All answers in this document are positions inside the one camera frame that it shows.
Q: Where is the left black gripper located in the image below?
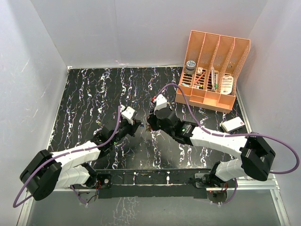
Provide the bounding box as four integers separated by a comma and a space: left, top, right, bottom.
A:
111, 118, 142, 145

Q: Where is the aluminium front rail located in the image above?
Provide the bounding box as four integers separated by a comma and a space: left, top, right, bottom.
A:
19, 169, 290, 226

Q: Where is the purple cable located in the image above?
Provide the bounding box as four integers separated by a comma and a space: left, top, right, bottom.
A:
12, 105, 121, 208
155, 83, 300, 204

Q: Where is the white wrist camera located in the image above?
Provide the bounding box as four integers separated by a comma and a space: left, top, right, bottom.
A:
121, 105, 137, 125
152, 94, 167, 113

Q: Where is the round patterned tin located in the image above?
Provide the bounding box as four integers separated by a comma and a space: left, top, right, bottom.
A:
184, 60, 196, 75

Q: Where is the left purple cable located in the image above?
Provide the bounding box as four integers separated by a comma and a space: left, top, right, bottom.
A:
12, 105, 121, 208

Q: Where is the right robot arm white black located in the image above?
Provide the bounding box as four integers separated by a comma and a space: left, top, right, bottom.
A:
147, 107, 276, 187

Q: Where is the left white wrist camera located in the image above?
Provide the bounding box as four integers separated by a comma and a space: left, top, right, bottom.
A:
121, 105, 137, 125

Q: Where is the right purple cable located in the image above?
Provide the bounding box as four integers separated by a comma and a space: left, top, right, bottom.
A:
155, 83, 300, 204

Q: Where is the white packaged card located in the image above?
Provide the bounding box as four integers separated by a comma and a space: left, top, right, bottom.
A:
221, 75, 234, 95

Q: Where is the white red-dot box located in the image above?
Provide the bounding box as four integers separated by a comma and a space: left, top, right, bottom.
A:
220, 117, 245, 133

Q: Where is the peach desk organizer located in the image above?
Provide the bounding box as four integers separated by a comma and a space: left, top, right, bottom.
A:
175, 31, 251, 113

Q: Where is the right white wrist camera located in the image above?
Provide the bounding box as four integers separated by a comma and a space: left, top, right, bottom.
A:
152, 94, 167, 113

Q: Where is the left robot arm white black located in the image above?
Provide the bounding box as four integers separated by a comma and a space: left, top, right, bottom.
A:
20, 119, 142, 201

